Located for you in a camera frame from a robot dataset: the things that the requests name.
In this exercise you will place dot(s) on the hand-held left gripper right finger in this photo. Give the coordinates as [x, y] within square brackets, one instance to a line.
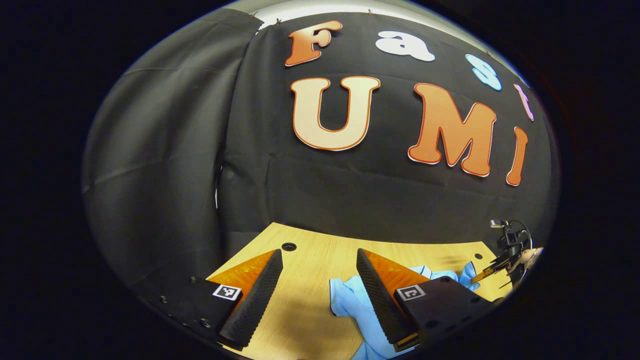
[382, 300]

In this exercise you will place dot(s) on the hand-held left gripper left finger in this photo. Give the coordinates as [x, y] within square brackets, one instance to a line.
[255, 300]

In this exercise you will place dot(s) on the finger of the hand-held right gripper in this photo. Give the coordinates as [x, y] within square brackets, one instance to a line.
[487, 272]

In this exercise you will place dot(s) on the light blue T-shirt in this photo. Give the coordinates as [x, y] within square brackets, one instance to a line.
[350, 300]

